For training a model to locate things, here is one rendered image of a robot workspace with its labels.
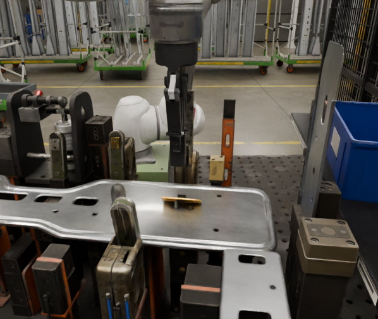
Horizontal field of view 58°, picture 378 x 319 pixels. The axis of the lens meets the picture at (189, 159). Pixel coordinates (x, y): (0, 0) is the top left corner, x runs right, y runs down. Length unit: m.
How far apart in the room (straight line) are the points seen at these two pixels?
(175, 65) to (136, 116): 0.86
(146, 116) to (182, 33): 0.90
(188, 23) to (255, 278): 0.42
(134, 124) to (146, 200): 0.72
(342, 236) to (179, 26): 0.42
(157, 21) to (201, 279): 0.43
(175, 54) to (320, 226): 0.37
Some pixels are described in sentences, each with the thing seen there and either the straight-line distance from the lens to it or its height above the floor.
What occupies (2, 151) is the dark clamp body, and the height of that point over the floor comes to 1.04.
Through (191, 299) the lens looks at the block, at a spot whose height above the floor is 0.98.
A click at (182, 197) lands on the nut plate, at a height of 1.02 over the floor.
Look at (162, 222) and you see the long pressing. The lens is 0.70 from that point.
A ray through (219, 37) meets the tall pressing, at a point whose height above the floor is 0.72.
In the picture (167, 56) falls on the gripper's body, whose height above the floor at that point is 1.32.
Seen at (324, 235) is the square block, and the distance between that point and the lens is 0.60.
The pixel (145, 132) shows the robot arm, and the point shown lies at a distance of 1.47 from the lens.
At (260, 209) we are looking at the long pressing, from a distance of 0.75.
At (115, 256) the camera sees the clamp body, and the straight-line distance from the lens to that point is 0.56.
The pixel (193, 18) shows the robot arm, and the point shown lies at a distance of 0.59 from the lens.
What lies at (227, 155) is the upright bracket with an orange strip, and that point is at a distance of 0.84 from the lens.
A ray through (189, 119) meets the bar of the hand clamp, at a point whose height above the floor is 1.15.
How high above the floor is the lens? 1.40
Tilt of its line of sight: 24 degrees down
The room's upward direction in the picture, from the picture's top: straight up
